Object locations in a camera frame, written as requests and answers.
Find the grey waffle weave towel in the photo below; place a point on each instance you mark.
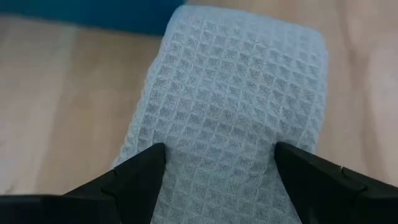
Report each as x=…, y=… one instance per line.
x=230, y=109

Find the teal plastic bin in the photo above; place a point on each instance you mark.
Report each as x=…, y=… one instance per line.
x=93, y=15

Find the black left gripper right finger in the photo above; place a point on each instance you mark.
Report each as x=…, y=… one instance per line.
x=335, y=199

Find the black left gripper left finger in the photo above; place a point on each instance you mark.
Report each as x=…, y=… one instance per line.
x=93, y=205

